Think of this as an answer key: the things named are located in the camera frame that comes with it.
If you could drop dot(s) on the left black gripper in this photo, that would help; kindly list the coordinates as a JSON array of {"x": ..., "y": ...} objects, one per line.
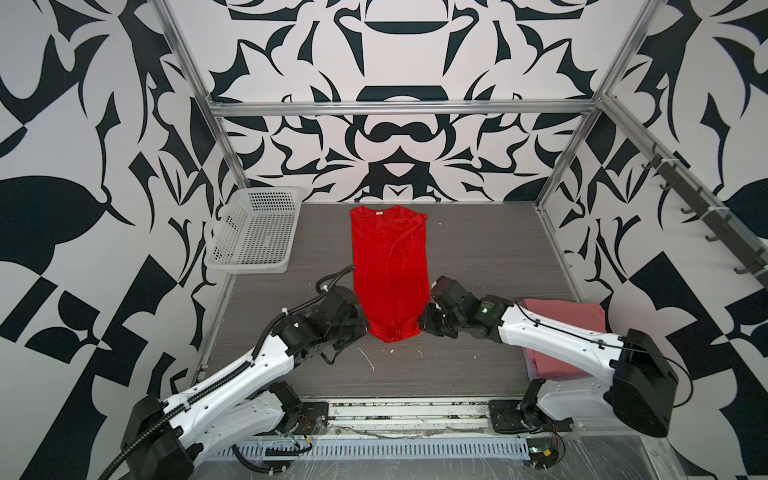
[{"x": 360, "y": 326}]

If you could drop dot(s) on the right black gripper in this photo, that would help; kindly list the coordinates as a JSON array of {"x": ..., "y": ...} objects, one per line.
[{"x": 428, "y": 321}]

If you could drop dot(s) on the red t-shirt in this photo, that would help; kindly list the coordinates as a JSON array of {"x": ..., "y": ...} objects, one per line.
[{"x": 390, "y": 269}]

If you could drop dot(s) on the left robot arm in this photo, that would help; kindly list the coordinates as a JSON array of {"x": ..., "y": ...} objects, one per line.
[{"x": 169, "y": 439}]

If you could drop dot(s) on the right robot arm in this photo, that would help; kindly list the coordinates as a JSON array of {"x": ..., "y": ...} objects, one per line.
[{"x": 627, "y": 376}]

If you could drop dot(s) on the folded pink t-shirt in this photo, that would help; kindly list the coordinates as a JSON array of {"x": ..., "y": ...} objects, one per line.
[{"x": 549, "y": 363}]

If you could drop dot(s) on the white plastic basket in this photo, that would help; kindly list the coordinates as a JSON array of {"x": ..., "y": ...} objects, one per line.
[{"x": 256, "y": 231}]

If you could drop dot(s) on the small green-lit circuit board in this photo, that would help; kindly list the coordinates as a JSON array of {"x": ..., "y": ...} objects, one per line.
[{"x": 544, "y": 452}]

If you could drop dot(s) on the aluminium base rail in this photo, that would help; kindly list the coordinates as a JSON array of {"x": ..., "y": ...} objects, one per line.
[{"x": 386, "y": 417}]

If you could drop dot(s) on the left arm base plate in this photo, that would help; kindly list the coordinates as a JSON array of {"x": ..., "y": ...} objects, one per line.
[{"x": 311, "y": 419}]

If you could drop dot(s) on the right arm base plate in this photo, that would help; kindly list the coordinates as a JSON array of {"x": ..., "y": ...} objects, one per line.
[{"x": 513, "y": 417}]

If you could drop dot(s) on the white slotted cable duct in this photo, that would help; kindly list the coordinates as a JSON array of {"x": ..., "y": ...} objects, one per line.
[{"x": 327, "y": 449}]

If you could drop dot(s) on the aluminium frame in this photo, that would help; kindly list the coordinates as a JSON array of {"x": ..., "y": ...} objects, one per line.
[{"x": 602, "y": 103}]

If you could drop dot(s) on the wall hook rail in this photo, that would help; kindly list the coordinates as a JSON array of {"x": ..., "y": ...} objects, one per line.
[{"x": 701, "y": 204}]

